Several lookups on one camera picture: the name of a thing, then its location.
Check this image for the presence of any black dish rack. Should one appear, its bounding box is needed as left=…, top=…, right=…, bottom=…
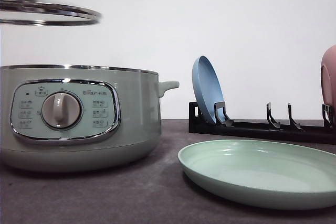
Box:
left=188, top=102, right=336, bottom=145

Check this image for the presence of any green plate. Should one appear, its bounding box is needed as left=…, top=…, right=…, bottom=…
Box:
left=178, top=140, right=336, bottom=210

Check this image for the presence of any green electric steamer pot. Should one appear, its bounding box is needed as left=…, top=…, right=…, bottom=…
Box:
left=0, top=65, right=179, bottom=173

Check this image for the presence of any glass steamer lid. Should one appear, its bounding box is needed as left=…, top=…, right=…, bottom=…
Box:
left=0, top=0, right=102, bottom=26

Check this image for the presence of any blue plate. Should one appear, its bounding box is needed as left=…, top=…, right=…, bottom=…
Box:
left=192, top=56, right=225, bottom=124

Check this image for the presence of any pink plate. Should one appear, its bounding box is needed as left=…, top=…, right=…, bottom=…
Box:
left=320, top=45, right=336, bottom=127

